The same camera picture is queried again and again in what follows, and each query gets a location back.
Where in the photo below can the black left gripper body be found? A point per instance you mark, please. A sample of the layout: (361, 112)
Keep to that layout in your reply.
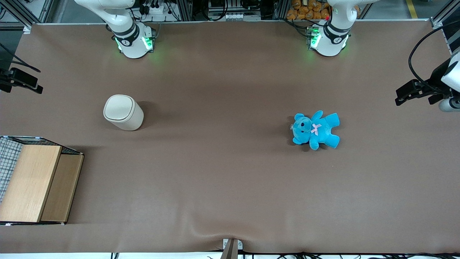
(437, 76)

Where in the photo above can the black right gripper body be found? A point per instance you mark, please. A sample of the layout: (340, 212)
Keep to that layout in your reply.
(4, 81)

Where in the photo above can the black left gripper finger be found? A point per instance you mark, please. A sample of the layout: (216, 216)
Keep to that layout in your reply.
(409, 99)
(408, 88)

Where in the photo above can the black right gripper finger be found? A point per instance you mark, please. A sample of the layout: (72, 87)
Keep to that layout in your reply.
(36, 89)
(25, 76)

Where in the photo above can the cream push-lid trash can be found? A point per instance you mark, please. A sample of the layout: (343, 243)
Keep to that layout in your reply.
(123, 112)

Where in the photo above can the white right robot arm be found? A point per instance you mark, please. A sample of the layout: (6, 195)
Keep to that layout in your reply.
(131, 39)

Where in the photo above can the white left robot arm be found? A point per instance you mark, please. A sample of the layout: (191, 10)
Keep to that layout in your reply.
(329, 41)

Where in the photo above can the blue teddy bear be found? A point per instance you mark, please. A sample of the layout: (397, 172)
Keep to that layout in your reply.
(315, 129)

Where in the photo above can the orange plush toys pile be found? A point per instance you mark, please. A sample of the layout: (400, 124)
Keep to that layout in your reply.
(309, 9)

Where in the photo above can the white power strip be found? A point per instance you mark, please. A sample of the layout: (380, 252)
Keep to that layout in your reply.
(154, 9)

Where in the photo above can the brown table cover cloth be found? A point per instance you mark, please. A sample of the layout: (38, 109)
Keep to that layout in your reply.
(230, 180)

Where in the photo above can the aluminium frame profile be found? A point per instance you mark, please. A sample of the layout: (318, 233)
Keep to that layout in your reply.
(444, 14)
(21, 12)

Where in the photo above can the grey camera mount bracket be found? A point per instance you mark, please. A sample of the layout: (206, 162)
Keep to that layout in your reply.
(232, 248)

